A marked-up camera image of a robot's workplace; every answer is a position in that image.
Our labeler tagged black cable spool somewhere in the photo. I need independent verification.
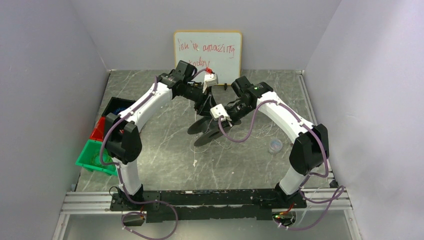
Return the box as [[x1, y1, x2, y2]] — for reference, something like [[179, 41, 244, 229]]
[[187, 116, 223, 147]]

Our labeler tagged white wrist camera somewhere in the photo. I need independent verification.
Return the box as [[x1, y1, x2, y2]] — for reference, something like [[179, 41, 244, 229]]
[[202, 67, 219, 94], [210, 104, 233, 127]]

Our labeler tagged thin white cable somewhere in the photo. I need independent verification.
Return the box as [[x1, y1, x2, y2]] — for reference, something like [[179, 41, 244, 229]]
[[190, 117, 282, 160]]

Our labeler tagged aluminium frame rail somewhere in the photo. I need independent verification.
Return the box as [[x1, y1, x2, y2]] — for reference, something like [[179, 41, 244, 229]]
[[57, 84, 361, 240]]

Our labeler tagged clear round container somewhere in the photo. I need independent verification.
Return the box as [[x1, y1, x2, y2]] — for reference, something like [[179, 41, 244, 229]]
[[268, 139, 283, 155]]

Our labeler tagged black bin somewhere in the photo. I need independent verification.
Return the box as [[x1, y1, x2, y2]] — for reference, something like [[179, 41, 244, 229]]
[[101, 97, 136, 117]]

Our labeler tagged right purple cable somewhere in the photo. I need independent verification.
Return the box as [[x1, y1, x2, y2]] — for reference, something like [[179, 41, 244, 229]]
[[217, 99, 346, 232]]

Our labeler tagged purple cable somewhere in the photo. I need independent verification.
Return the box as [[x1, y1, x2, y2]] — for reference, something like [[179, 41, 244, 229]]
[[98, 68, 180, 240], [217, 99, 346, 232]]

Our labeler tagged yellow-framed whiteboard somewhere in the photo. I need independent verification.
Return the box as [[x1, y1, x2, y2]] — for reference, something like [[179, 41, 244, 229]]
[[173, 30, 243, 86]]

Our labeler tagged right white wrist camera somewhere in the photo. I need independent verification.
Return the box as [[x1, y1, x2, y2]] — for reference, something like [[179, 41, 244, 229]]
[[210, 104, 233, 127]]

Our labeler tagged green cable coil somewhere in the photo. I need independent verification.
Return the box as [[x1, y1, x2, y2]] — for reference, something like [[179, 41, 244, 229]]
[[91, 152, 110, 169]]

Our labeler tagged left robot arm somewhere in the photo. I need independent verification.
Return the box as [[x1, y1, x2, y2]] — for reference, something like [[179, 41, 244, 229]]
[[99, 60, 219, 203]]

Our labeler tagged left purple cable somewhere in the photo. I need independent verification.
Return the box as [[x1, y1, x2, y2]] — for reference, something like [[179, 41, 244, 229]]
[[98, 68, 180, 240]]

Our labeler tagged red bin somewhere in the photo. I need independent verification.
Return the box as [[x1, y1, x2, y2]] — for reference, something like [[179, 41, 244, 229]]
[[89, 116, 105, 142]]

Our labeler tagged green bin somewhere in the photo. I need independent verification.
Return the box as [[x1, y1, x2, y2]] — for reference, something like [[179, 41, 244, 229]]
[[75, 139, 118, 176]]

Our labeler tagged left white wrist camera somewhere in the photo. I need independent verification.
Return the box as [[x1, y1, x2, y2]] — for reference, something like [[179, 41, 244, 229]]
[[202, 67, 219, 94]]

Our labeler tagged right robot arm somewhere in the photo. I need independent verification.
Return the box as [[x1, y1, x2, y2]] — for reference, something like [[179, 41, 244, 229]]
[[217, 76, 329, 197]]

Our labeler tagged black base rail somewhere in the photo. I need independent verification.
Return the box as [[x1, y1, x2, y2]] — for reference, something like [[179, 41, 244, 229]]
[[110, 188, 307, 223]]

